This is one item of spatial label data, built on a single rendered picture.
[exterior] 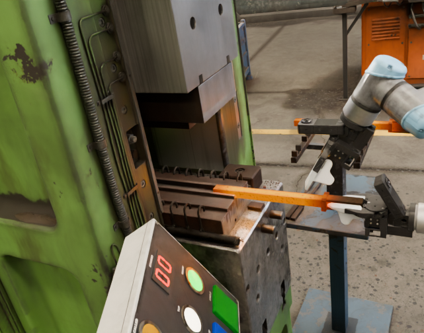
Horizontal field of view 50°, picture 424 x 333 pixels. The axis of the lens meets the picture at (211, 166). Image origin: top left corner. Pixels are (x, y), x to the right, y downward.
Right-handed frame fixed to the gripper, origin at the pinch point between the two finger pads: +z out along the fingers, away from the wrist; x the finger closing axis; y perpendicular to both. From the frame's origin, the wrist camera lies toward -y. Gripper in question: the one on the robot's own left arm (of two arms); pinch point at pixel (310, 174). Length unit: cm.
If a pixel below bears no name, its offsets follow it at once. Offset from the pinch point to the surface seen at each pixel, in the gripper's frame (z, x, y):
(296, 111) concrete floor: 143, 300, -32
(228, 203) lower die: 19.1, -5.3, -15.4
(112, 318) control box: -2, -65, -16
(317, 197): 5.4, -0.3, 4.7
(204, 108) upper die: -8.7, -10.9, -30.3
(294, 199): 8.7, -1.4, -0.2
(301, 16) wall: 197, 737, -137
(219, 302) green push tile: 7.5, -44.7, -3.4
